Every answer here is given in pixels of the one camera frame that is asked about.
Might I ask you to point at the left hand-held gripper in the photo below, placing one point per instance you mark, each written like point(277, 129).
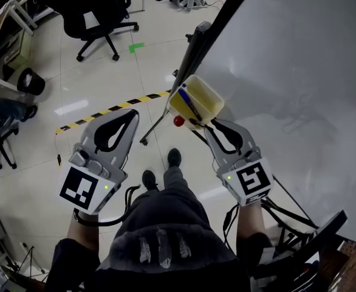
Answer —
point(80, 189)

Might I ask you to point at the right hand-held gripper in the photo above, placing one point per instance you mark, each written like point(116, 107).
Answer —
point(254, 179)

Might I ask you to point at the yellow marker tray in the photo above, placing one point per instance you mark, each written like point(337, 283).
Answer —
point(208, 102)

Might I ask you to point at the person's left forearm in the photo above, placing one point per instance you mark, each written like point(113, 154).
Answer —
point(82, 233)

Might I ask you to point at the person's right forearm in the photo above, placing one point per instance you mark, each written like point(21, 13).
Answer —
point(249, 221)

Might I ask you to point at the dark blue pen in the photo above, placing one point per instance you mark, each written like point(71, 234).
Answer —
point(185, 97)

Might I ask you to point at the white whiteboard on black stand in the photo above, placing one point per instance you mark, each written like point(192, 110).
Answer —
point(287, 71)

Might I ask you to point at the pale green storage box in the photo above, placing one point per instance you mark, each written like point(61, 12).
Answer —
point(20, 50)

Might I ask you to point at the yellow black floor tape strip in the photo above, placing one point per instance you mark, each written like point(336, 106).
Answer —
point(117, 106)

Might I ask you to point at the person's black left shoe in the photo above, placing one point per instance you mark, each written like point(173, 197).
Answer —
point(149, 179)

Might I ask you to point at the person's black shoe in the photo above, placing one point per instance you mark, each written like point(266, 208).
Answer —
point(174, 157)
point(149, 179)

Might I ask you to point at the person's black right shoe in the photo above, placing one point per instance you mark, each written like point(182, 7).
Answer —
point(174, 157)

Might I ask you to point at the red round magnet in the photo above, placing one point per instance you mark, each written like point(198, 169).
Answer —
point(179, 121)

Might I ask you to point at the person's dark clothed body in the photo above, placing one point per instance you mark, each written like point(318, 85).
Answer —
point(166, 217)

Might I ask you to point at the black trash bin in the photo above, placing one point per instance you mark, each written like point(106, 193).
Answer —
point(32, 82)

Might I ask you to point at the grey black office chair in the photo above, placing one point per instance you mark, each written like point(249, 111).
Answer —
point(5, 132)

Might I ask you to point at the wooden desk with white legs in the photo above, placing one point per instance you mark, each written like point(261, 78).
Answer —
point(2, 83)

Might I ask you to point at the black mesh office chair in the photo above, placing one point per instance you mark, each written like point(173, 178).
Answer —
point(84, 5)

